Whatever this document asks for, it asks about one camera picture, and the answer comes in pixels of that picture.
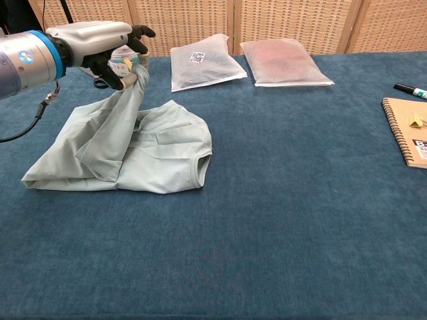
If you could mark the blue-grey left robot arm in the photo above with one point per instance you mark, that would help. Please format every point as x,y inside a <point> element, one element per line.
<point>26,63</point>

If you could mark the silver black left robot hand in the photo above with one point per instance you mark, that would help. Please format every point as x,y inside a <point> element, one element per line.
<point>90,40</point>

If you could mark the person in black clothes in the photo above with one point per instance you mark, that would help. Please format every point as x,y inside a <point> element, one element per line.
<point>16,13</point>

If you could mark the black tripod stand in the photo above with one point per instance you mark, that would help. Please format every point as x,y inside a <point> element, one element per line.
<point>66,11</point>

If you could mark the kraft spiral notebook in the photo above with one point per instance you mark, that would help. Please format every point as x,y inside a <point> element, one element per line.
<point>407,143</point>

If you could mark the woven rattan folding screen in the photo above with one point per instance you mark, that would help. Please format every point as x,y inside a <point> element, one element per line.
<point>187,23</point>

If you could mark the black white marker pen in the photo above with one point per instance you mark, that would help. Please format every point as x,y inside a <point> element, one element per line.
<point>410,90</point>

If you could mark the frosted bag with red garment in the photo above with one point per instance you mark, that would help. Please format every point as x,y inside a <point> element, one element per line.
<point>283,63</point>

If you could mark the clear plastic clip jar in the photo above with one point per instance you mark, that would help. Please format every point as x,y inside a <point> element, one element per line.
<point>116,65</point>

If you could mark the frosted bag with dark garment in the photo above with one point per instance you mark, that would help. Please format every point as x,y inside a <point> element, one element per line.
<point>207,70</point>

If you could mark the gold binder clip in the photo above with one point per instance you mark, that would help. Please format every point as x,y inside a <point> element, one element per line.
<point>416,121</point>

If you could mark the light green t-shirt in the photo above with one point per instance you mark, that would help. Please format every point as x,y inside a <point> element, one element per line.
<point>160,160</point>

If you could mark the teal blue table mat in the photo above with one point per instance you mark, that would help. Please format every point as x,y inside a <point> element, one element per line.
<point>267,216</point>

